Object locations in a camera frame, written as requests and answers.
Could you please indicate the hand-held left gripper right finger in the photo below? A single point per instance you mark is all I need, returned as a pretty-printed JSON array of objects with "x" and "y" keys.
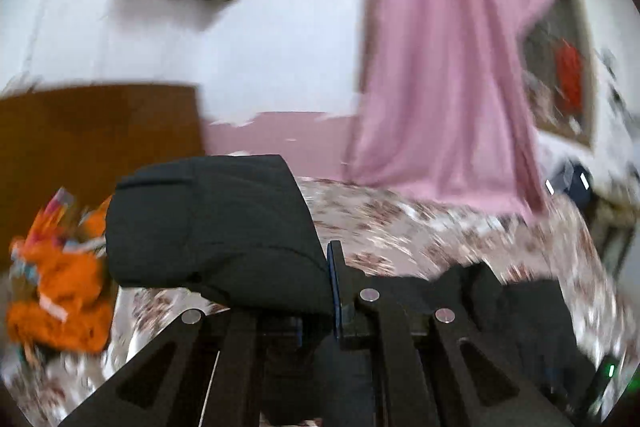
[{"x": 338, "y": 297}]

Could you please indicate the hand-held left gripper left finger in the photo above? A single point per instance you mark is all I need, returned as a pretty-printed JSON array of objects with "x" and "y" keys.
[{"x": 235, "y": 372}]

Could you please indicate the black garment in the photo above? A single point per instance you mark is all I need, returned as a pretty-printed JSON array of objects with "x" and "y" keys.
[{"x": 215, "y": 227}]

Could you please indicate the orange clothes pile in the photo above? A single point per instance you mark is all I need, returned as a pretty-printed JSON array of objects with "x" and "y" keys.
[{"x": 65, "y": 287}]

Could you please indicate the floral bedspread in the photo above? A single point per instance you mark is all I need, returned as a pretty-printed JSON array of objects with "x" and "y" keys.
[{"x": 400, "y": 232}]

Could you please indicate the blue backpack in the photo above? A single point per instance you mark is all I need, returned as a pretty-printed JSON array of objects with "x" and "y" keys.
[{"x": 570, "y": 184}]

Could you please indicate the pink curtain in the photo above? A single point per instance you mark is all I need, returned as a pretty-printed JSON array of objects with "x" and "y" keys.
[{"x": 440, "y": 82}]

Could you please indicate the wooden headboard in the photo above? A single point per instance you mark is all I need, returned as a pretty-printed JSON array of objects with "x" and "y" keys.
[{"x": 90, "y": 147}]

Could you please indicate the red hanging decoration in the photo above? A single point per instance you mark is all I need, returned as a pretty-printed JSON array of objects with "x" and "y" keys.
[{"x": 570, "y": 74}]

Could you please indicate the barred wooden window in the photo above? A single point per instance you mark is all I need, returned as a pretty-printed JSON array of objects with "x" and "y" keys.
[{"x": 545, "y": 57}]

